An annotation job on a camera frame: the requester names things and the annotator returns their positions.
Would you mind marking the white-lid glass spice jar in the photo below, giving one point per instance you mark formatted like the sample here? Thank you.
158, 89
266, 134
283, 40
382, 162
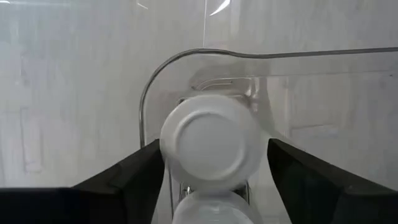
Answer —
214, 211
211, 140

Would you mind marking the clear plastic bin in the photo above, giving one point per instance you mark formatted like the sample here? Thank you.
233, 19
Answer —
311, 99

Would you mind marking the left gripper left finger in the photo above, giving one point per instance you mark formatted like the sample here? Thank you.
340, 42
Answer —
93, 205

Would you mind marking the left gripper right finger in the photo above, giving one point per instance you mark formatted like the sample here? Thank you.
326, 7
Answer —
342, 205

